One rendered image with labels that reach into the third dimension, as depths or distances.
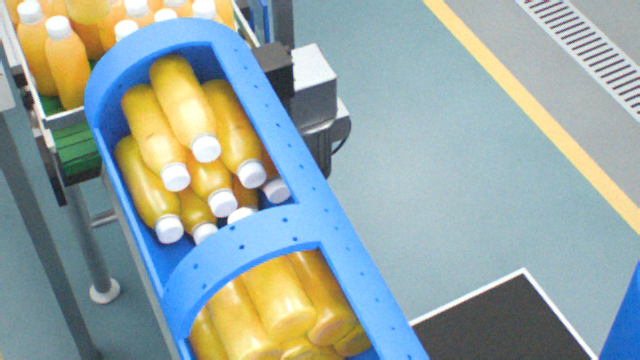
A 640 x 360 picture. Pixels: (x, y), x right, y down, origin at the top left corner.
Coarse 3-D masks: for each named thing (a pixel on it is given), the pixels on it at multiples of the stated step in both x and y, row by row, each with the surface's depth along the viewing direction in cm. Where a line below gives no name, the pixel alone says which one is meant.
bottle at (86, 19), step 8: (64, 0) 152; (72, 0) 149; (80, 0) 149; (88, 0) 149; (96, 0) 150; (104, 0) 152; (72, 8) 151; (80, 8) 150; (88, 8) 150; (96, 8) 151; (104, 8) 153; (72, 16) 153; (80, 16) 152; (88, 16) 152; (96, 16) 152; (104, 16) 153
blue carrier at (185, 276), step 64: (128, 64) 140; (192, 64) 152; (256, 64) 148; (128, 128) 157; (256, 128) 132; (128, 192) 149; (320, 192) 128; (192, 256) 120; (256, 256) 117; (192, 320) 121; (384, 320) 114
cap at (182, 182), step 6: (168, 168) 141; (174, 168) 140; (180, 168) 141; (162, 174) 141; (168, 174) 140; (174, 174) 140; (180, 174) 140; (186, 174) 141; (168, 180) 140; (174, 180) 141; (180, 180) 141; (186, 180) 142; (168, 186) 141; (174, 186) 141; (180, 186) 142; (186, 186) 143
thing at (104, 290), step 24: (0, 24) 195; (48, 144) 174; (48, 168) 172; (96, 168) 196; (72, 192) 224; (72, 216) 230; (96, 216) 237; (96, 240) 241; (96, 264) 246; (96, 288) 255
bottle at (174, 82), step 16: (160, 64) 146; (176, 64) 146; (160, 80) 145; (176, 80) 144; (192, 80) 145; (160, 96) 145; (176, 96) 142; (192, 96) 142; (176, 112) 141; (192, 112) 140; (208, 112) 141; (176, 128) 140; (192, 128) 139; (208, 128) 140; (192, 144) 139
